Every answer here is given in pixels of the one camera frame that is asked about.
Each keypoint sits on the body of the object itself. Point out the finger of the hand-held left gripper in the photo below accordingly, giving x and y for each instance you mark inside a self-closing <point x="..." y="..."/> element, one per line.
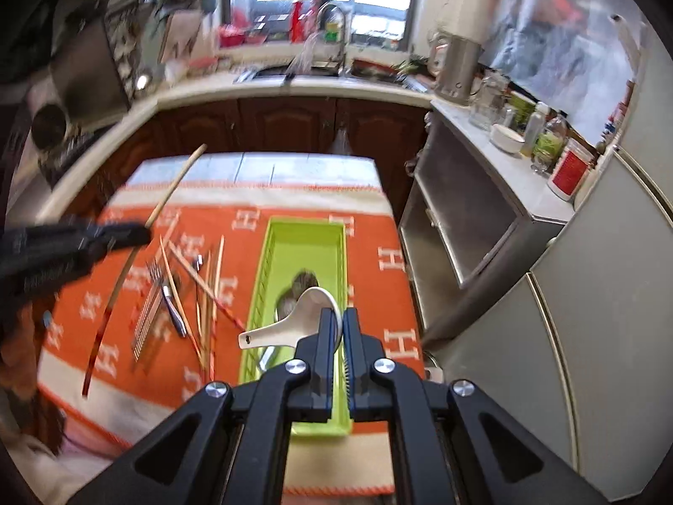
<point x="118" y="236"/>

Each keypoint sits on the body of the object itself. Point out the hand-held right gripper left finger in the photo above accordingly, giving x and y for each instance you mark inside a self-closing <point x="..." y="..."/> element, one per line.
<point x="328" y="363"/>

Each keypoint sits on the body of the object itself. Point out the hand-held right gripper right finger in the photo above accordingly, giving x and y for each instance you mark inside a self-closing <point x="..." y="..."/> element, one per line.
<point x="351" y="368"/>

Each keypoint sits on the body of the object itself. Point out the white ceramic soup spoon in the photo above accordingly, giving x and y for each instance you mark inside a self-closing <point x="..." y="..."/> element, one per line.
<point x="310" y="308"/>

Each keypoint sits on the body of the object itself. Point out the green plastic utensil tray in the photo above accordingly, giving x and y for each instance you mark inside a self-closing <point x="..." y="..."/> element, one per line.
<point x="302" y="244"/>

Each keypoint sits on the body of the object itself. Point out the blue round sticker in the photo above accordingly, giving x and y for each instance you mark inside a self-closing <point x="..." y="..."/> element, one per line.
<point x="46" y="319"/>

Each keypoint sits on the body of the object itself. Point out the large metal spoon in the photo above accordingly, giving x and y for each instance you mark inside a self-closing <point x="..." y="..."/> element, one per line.
<point x="294" y="289"/>

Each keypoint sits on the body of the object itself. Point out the small metal spoon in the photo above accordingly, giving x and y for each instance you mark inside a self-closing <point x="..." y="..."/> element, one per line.
<point x="198" y="262"/>

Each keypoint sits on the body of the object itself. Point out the metal fork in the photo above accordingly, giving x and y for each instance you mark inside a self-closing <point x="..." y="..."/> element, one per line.
<point x="174" y="313"/>
<point x="147" y="329"/>

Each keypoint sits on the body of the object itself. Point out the gas stove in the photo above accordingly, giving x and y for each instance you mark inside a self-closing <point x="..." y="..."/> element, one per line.
<point x="58" y="139"/>

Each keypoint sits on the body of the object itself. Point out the orange printed blanket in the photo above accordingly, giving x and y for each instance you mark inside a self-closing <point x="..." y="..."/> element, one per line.
<point x="294" y="202"/>

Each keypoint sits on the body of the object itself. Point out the white kitchen countertop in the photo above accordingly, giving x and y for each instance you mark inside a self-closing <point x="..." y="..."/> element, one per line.
<point x="221" y="89"/>

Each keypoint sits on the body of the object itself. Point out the dark wooden kitchen cabinets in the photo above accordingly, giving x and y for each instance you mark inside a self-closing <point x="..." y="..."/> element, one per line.
<point x="273" y="123"/>

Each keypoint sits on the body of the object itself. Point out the steel side cabinet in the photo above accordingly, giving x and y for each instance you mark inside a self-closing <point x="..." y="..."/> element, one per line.
<point x="468" y="205"/>

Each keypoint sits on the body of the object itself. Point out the hanging plastic bag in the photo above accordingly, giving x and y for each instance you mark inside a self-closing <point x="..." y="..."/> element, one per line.
<point x="339" y="142"/>

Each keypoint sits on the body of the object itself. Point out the grey refrigerator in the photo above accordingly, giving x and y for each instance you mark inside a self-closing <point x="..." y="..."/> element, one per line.
<point x="604" y="300"/>

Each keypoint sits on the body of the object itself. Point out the white bowl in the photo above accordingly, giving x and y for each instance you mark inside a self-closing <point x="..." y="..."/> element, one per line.
<point x="507" y="139"/>

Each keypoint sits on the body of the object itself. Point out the red bottle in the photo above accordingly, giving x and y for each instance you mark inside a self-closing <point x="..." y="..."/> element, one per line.
<point x="297" y="21"/>

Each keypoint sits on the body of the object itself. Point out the green dish soap bottle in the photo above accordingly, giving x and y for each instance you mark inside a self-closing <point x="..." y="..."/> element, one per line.
<point x="332" y="31"/>

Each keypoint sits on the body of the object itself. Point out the red label jar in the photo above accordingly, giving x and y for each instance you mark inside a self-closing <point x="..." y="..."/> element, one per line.
<point x="570" y="168"/>

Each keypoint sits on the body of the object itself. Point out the glass jar green contents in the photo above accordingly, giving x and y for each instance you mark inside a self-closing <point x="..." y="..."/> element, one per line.
<point x="549" y="144"/>

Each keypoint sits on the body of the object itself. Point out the clear glass cups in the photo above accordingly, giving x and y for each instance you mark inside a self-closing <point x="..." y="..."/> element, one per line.
<point x="489" y="100"/>

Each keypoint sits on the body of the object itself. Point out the white plastic bottle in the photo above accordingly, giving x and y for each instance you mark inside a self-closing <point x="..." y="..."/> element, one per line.
<point x="533" y="126"/>

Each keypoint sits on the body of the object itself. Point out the metal sink faucet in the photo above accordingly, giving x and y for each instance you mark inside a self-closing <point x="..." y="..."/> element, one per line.
<point x="336" y="16"/>

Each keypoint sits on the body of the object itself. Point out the steel electric kettle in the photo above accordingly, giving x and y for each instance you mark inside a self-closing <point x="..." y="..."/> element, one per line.
<point x="460" y="68"/>

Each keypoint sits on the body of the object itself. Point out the clear plastic wall sheet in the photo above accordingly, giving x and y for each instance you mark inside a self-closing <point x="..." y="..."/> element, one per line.
<point x="557" y="31"/>

